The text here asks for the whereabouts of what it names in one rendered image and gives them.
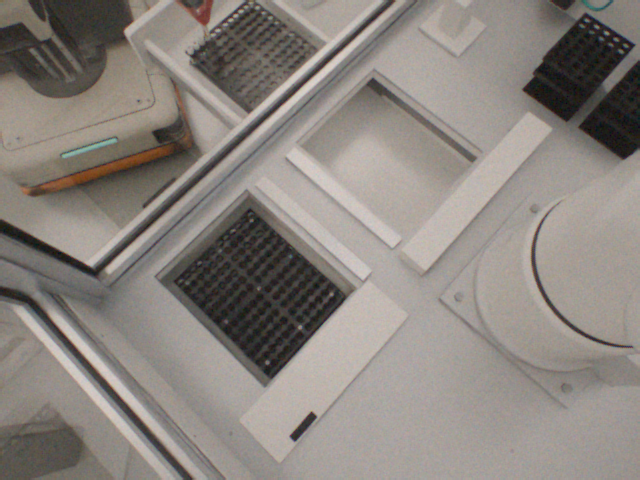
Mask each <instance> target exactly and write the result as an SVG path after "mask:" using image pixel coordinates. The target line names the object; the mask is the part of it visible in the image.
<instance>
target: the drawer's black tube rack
mask: <svg viewBox="0 0 640 480"><path fill-rule="evenodd" d="M259 219H260V220H262V222H261V221H260V220H259ZM266 226H268V227H269V228H270V229H269V228H268V227H266ZM273 232H275V231H274V230H273V229H272V227H271V226H270V225H268V224H267V223H266V222H265V221H264V220H263V219H262V218H261V217H260V216H259V215H257V216H256V217H255V218H254V219H250V223H249V224H248V225H247V226H246V227H244V228H243V229H242V230H241V231H240V232H238V233H237V234H236V235H235V236H234V237H233V238H232V239H231V240H230V241H229V242H228V243H227V245H226V246H225V247H224V248H223V249H222V250H221V249H220V250H219V249H218V248H217V247H216V246H215V245H214V244H213V245H214V246H215V247H216V248H217V249H218V250H219V253H218V254H217V255H216V256H215V257H214V258H212V259H211V260H210V261H209V262H208V263H207V264H206V265H205V266H204V267H203V268H202V269H201V270H200V271H199V272H198V273H197V274H196V275H195V276H193V277H192V278H191V279H190V280H189V281H185V285H184V286H183V287H182V291H183V292H184V293H185V294H186V295H187V296H188V297H189V298H190V299H191V300H192V301H193V302H194V303H195V304H196V305H197V306H198V307H199V308H200V309H201V310H202V311H203V312H204V313H205V314H206V315H207V316H208V318H209V319H210V320H212V321H213V322H214V323H215V324H216V325H217V326H218V327H219V328H220V329H221V330H222V331H223V332H224V333H225V334H226V335H227V337H228V338H229V339H230V340H231V341H232V342H233V343H234V344H235V345H236V346H237V347H238V348H239V349H240V350H241V351H242V352H243V353H244V354H245V355H246V356H247V357H248V358H249V359H250V360H251V361H252V362H253V363H254V364H255V365H257V366H258V367H259V368H260V369H261V370H262V371H263V372H264V373H265V374H266V375H267V376H268V377H269V378H272V377H273V376H274V375H275V374H276V373H277V372H278V371H279V370H280V369H281V368H282V367H283V366H284V365H285V364H286V363H287V362H288V361H289V360H290V359H291V358H292V357H293V356H294V355H295V354H296V352H297V351H298V350H299V349H300V348H301V347H302V346H303V345H304V344H305V343H306V342H307V341H308V340H309V338H310V337H311V336H312V335H313V334H314V333H315V331H316V330H317V329H318V328H319V327H320V325H321V324H322V323H323V322H324V321H325V320H327V319H328V318H329V317H330V316H331V315H332V314H333V312H334V311H335V310H336V309H337V308H338V307H339V306H340V305H341V304H342V303H343V302H344V301H345V299H346V298H345V297H346V294H345V293H344V292H342V291H341V290H340V289H339V288H338V287H337V286H336V285H335V284H334V283H333V282H331V281H330V280H329V279H328V278H327V277H326V276H324V275H323V274H322V273H320V272H319V271H318V270H317V269H316V268H315V266H314V265H313V264H312V263H310V262H309V261H308V260H307V259H306V258H305V257H304V256H303V255H302V254H300V253H299V252H298V251H297V250H296V249H295V248H294V247H293V246H292V245H291V244H289V243H288V242H287V241H286V240H285V239H284V238H283V237H282V236H281V235H280V234H278V233H277V232H275V233H276V235H275V234H274V233H273ZM281 239H282V240H284V242H283V241H282V240H281ZM289 246H290V247H291V248H292V249H291V248H290V247H289ZM300 256H301V257H302V258H301V257H300ZM307 263H309V264H310V266H309V265H308V264H307ZM315 270H316V271H317V273H316V272H315ZM323 277H325V279H326V280H325V279H324V278H323ZM330 284H332V285H333V286H334V287H333V286H331V285H330ZM339 292H341V293H342V295H341V294H340V293H339Z"/></svg>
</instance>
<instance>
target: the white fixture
mask: <svg viewBox="0 0 640 480"><path fill-rule="evenodd" d="M478 1H479V0H446V3H445V4H444V5H442V6H440V7H439V8H438V9H437V10H436V11H435V12H434V13H433V14H432V15H431V16H430V17H429V18H428V19H427V20H426V21H425V22H424V23H422V24H421V25H420V26H419V28H418V30H419V31H421V32H422V33H423V34H425V35H426V36H428V37H429V38H430V39H432V40H433V41H435V42H436V43H437V44H439V45H440V46H442V47H443V48H444V49H446V50H447V51H449V52H450V53H452V54H453V55H454V56H456V57H457V56H459V55H460V54H461V53H462V52H463V51H465V50H466V49H467V48H468V47H469V46H470V45H471V44H472V43H473V42H474V41H475V40H476V39H477V38H478V37H479V36H480V35H481V34H482V33H483V32H484V31H485V30H486V28H487V25H485V24H484V23H482V22H481V21H479V20H478V19H477V18H475V17H474V16H472V15H473V13H474V10H475V7H476V5H477V3H478Z"/></svg>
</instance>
